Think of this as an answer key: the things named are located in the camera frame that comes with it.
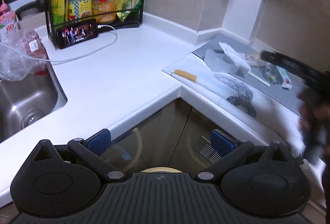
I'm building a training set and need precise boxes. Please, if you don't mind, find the small tube packaging trash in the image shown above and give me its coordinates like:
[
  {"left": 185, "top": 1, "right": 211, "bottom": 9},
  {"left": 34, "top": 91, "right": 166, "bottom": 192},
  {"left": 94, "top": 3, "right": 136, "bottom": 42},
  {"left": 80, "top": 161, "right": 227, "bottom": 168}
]
[{"left": 262, "top": 64, "right": 292, "bottom": 90}]

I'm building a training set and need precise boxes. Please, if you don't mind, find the yellow rimmed trash bin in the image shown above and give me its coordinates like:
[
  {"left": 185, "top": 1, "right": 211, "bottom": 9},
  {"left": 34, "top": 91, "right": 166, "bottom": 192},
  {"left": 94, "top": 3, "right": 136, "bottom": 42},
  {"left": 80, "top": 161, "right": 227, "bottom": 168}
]
[{"left": 141, "top": 166, "right": 182, "bottom": 174}]

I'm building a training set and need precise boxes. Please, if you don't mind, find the white crumpled paper trash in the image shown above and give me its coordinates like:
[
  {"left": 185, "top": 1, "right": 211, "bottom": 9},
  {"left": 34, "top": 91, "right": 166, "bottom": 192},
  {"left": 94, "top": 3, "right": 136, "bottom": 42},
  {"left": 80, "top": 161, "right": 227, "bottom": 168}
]
[{"left": 204, "top": 42, "right": 251, "bottom": 76}]

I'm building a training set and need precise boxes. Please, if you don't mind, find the person's hand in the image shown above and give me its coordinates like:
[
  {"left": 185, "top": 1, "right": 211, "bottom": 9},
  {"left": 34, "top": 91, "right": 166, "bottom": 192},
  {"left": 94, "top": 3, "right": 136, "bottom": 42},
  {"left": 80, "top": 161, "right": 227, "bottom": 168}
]
[{"left": 298, "top": 83, "right": 329, "bottom": 165}]

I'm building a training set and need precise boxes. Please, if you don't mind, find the grey cabinet vent grille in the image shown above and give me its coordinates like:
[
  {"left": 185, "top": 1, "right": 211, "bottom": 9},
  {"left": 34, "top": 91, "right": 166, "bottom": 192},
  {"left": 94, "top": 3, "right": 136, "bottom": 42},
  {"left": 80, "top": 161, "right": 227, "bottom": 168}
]
[{"left": 193, "top": 136, "right": 222, "bottom": 164}]

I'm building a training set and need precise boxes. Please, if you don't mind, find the grey white patterned mat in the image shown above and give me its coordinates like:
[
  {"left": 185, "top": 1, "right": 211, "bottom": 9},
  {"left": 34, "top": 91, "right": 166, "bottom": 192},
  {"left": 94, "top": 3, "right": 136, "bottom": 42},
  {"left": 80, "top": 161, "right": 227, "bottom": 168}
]
[{"left": 163, "top": 35, "right": 305, "bottom": 157}]

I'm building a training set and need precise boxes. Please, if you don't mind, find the stainless steel sink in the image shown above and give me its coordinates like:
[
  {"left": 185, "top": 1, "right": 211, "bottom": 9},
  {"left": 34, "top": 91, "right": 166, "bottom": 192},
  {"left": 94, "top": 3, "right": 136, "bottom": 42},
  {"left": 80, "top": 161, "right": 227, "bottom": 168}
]
[{"left": 1, "top": 63, "right": 67, "bottom": 142}]

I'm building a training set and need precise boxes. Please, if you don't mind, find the black smartphone showing video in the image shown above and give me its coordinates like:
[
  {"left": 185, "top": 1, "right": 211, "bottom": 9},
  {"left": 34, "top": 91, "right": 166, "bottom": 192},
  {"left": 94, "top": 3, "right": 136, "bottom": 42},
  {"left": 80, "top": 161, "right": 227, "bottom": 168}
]
[{"left": 55, "top": 19, "right": 98, "bottom": 49}]

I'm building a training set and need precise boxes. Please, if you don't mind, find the plastic bag of meat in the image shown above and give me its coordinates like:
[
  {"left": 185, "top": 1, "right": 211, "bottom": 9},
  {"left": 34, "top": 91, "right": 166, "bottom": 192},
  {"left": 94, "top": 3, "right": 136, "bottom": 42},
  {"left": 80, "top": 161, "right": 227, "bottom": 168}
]
[{"left": 1, "top": 29, "right": 47, "bottom": 81}]

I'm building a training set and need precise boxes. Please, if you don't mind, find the pink dish soap bottle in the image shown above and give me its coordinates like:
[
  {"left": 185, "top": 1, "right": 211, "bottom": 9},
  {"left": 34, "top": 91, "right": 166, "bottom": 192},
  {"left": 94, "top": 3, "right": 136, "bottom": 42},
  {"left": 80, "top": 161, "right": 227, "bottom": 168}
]
[{"left": 0, "top": 0, "right": 18, "bottom": 41}]

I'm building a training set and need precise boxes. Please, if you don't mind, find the yellow-handled white knife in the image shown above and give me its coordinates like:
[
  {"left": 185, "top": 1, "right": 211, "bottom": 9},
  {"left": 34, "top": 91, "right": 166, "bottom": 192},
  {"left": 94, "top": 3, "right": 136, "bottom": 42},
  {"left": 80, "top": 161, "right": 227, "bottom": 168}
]
[{"left": 172, "top": 70, "right": 197, "bottom": 83}]

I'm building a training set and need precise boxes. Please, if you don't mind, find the white charging cable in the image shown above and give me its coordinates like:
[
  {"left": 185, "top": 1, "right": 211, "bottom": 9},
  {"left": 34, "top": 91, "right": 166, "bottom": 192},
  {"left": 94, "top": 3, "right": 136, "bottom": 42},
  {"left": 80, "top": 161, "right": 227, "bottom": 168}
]
[{"left": 0, "top": 23, "right": 118, "bottom": 65}]

